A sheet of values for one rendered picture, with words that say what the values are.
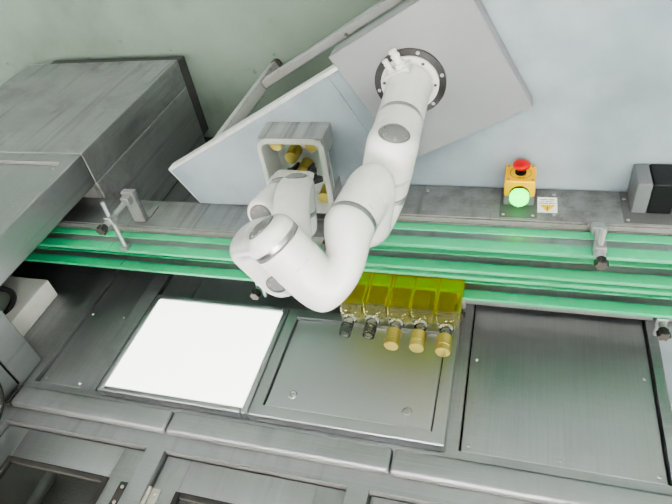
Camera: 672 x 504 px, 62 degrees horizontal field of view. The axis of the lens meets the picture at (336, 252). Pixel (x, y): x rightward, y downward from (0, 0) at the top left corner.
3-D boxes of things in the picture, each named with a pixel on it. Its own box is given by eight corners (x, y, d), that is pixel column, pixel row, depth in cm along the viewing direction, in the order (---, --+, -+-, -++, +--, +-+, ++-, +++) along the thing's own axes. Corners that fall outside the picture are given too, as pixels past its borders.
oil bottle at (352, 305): (359, 265, 153) (339, 325, 138) (356, 250, 149) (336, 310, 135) (379, 266, 152) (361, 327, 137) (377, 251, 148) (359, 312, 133)
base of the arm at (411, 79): (363, 59, 121) (348, 98, 110) (414, 32, 114) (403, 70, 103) (399, 115, 129) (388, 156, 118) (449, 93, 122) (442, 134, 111)
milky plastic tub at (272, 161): (284, 192, 159) (273, 211, 153) (265, 122, 144) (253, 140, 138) (343, 194, 154) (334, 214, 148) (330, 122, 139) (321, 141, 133)
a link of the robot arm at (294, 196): (311, 268, 109) (321, 222, 127) (306, 207, 103) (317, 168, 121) (267, 268, 109) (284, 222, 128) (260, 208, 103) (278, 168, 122)
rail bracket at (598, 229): (586, 229, 127) (590, 270, 117) (591, 203, 122) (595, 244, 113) (605, 230, 126) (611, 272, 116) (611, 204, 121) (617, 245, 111)
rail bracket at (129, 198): (147, 210, 175) (109, 260, 159) (126, 165, 163) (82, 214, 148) (161, 211, 173) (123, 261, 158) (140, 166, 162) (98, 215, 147)
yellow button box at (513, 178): (504, 186, 139) (502, 204, 134) (506, 161, 134) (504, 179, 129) (534, 187, 137) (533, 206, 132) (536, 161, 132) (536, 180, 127)
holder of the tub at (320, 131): (288, 205, 163) (280, 223, 157) (267, 121, 144) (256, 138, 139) (345, 208, 158) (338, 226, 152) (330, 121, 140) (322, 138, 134)
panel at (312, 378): (160, 300, 172) (100, 395, 148) (157, 294, 170) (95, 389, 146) (460, 332, 146) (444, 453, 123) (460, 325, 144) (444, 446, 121)
